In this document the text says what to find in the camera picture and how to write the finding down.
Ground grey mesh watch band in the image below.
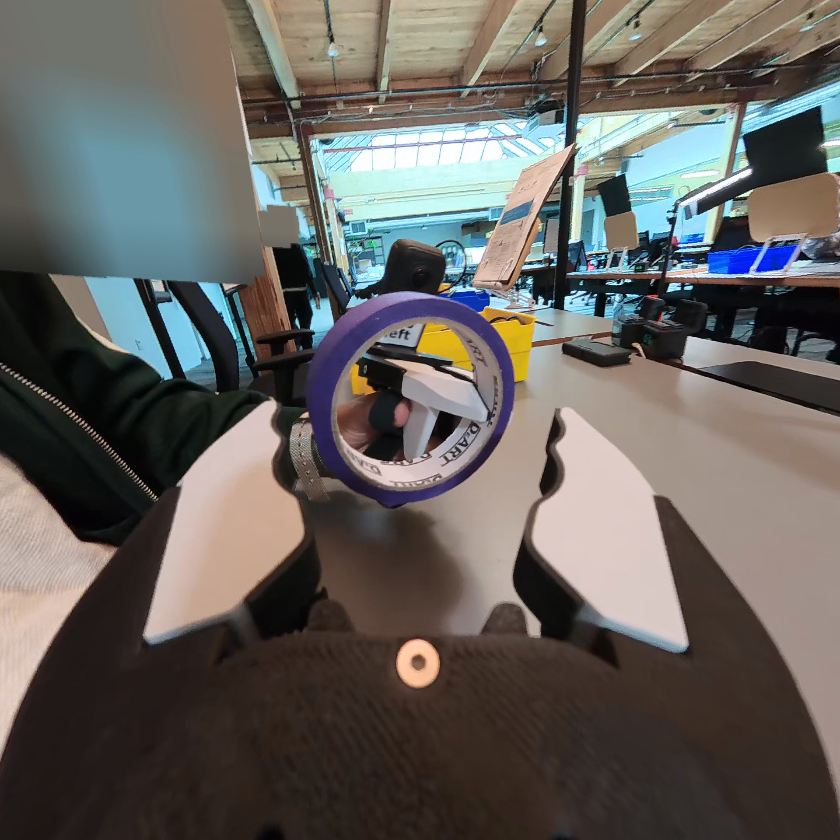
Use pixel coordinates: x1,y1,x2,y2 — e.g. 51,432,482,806
287,419,330,503

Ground black desk mat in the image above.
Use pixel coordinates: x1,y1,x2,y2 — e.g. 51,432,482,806
699,361,840,416

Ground tan backed monitor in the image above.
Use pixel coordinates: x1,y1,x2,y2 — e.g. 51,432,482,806
743,108,840,273
597,174,641,270

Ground person's left hand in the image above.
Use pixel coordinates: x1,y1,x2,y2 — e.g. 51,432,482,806
336,392,412,454

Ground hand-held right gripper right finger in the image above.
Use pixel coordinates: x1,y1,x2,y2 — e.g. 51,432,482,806
512,407,691,654

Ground yellow plastic bin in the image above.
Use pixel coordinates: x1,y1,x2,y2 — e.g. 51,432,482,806
351,308,538,396

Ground black pole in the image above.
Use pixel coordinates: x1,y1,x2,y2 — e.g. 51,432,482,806
553,0,587,309

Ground light bar on black stand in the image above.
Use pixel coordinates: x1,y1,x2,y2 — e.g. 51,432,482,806
656,164,756,303

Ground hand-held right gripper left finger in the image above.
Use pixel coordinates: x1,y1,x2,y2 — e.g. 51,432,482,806
142,399,324,647

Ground wooden post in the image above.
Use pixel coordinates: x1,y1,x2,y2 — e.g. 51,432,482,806
238,246,294,362

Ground purple masking tape roll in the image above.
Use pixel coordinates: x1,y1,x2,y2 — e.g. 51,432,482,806
305,292,517,509

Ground dark green jacket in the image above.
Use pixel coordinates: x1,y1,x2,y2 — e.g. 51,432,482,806
0,272,309,546

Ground flat black device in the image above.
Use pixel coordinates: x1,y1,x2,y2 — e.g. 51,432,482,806
562,338,632,367

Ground black office chair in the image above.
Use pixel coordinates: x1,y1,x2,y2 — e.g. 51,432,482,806
167,279,316,403

